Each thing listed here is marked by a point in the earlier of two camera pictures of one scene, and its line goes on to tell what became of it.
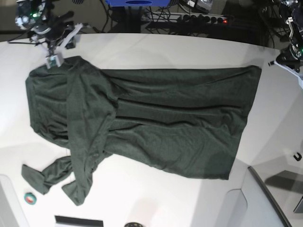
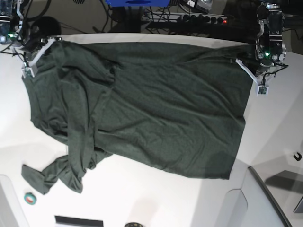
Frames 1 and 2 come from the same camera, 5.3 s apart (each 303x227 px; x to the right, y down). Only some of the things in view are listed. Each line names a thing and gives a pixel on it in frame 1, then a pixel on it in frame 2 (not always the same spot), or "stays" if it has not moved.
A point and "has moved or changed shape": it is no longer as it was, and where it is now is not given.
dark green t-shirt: x=182 y=121 has moved or changed shape
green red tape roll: x=30 y=198 stays
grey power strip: x=176 y=17 stays
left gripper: x=57 y=33 to x=34 y=47
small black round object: x=133 y=224 stays
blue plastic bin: x=139 y=3 stays
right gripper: x=286 y=59 to x=263 y=73
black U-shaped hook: x=299 y=157 stays
